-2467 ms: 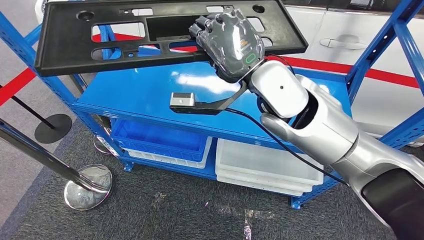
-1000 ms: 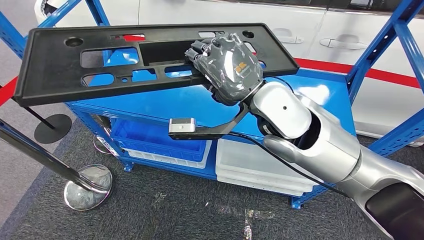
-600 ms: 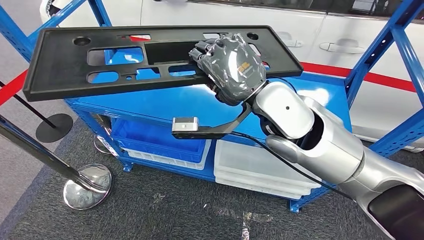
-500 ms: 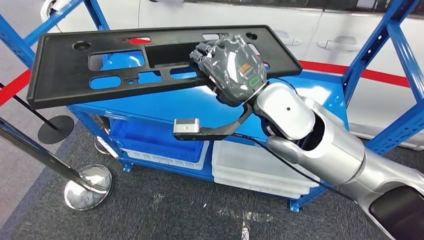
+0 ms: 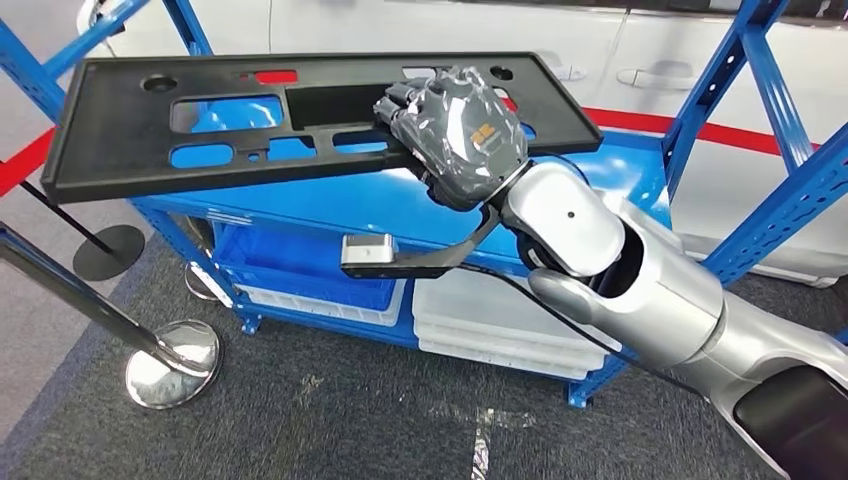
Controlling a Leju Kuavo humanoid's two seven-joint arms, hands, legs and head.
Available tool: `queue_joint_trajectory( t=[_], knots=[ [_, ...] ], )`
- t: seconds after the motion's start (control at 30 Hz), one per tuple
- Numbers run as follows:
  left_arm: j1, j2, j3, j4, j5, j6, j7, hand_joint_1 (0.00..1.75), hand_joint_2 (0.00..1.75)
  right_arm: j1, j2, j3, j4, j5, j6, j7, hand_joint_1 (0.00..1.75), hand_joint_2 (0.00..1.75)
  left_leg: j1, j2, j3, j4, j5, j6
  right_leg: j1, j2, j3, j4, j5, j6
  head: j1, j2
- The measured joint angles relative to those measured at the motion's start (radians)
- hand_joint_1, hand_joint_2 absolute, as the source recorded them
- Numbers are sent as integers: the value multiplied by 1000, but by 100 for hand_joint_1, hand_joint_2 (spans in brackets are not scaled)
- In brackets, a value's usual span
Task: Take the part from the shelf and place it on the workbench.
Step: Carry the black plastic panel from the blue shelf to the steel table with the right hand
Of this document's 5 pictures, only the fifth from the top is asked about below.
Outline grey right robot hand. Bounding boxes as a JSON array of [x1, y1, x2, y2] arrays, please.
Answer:
[[372, 64, 531, 213]]

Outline black plastic frame part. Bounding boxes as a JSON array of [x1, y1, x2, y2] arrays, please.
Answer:
[[39, 51, 604, 205]]

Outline blue metal shelf rack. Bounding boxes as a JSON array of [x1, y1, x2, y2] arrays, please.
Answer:
[[0, 0, 848, 409]]

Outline white car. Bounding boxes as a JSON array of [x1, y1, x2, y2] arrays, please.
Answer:
[[76, 0, 848, 289]]

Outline blue plastic storage bin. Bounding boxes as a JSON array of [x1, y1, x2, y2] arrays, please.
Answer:
[[213, 221, 407, 313]]

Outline silver floor tape mark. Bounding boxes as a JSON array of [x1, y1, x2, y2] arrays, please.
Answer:
[[427, 405, 537, 480]]

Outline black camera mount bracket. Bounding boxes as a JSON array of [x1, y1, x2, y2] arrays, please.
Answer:
[[339, 201, 505, 281]]

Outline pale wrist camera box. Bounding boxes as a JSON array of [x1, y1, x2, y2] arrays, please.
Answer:
[[341, 233, 399, 266]]

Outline thin black stanchion post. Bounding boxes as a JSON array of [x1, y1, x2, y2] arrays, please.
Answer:
[[18, 178, 146, 283]]

